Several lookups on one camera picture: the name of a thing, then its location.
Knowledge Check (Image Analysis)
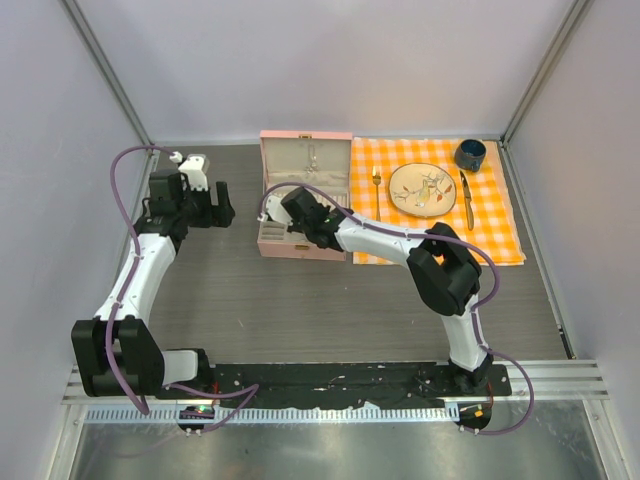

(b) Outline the pink jewelry box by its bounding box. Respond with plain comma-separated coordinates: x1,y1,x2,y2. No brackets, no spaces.
257,130,353,261

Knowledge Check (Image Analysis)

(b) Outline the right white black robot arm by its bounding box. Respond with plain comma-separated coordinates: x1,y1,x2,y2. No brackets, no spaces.
265,186,493,395

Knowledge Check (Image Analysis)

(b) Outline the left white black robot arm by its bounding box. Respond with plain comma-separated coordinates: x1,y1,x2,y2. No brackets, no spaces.
71,170,235,399

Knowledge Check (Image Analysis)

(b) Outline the gold fork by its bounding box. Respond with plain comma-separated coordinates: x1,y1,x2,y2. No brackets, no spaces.
372,166,382,222

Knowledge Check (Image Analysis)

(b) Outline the orange checkered cloth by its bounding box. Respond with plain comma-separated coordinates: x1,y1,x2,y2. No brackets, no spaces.
349,138,526,266

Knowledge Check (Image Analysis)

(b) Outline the bird pattern plate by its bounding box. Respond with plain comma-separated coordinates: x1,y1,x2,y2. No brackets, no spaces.
387,163,457,218

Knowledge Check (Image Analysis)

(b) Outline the gold knife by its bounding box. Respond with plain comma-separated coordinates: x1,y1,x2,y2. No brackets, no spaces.
460,171,475,231

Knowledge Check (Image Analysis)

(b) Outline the dark blue mug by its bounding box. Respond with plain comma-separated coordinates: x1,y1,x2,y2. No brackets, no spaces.
454,139,487,173

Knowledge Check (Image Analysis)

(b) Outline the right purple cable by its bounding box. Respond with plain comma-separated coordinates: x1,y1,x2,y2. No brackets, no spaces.
257,182,535,438

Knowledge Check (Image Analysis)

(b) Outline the purple cable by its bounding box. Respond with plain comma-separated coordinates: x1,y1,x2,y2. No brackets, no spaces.
257,182,535,438
103,145,261,434

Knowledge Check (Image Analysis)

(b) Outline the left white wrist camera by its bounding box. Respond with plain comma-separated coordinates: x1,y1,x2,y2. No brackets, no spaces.
169,151,210,191

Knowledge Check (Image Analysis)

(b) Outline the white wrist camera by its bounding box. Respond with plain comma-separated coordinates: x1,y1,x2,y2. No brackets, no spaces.
257,194,292,226
169,151,210,191

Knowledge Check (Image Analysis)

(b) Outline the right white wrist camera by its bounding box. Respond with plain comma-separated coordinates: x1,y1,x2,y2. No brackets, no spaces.
257,194,292,226

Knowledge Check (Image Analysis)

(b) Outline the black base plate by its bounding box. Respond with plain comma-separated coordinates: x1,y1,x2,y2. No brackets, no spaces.
187,362,512,410

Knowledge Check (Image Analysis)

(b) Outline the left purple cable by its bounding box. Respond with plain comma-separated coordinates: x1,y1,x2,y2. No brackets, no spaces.
103,145,261,434

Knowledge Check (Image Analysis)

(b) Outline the white slotted cable duct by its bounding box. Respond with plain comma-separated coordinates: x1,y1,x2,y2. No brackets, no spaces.
84,403,459,425

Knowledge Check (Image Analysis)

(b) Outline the aluminium frame rail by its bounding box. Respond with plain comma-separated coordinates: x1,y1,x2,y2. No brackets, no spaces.
61,360,609,405

